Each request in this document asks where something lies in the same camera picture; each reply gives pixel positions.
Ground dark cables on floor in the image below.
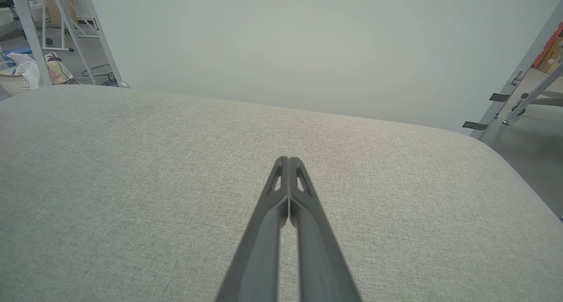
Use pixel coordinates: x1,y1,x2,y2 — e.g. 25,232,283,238
80,64,118,86

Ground wheeled chair base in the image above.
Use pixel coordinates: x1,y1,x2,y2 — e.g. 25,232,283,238
511,90,563,116

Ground white woven laundry basket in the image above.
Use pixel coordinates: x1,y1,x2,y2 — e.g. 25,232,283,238
0,60,35,95

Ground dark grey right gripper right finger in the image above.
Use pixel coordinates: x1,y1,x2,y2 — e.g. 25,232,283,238
289,157,362,302

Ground grey metal frame post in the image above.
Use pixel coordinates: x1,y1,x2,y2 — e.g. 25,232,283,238
470,0,563,141

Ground brown cardboard box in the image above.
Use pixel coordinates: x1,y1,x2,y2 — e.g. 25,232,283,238
534,35,563,75

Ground white cloth in basket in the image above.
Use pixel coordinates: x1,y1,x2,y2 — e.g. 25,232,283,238
6,52,43,90

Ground white metal rack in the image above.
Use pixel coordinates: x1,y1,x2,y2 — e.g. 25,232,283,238
40,0,100,53

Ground grey slanted metal bar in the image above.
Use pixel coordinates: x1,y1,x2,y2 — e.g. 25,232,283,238
503,61,563,126

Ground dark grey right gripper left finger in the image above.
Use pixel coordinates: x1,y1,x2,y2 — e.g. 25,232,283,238
216,156,289,302

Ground grey metal frame leg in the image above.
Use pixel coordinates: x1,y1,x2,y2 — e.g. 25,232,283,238
48,0,129,89
8,0,52,87

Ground floral patterned cloth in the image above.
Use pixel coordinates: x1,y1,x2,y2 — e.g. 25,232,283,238
44,52,74,85

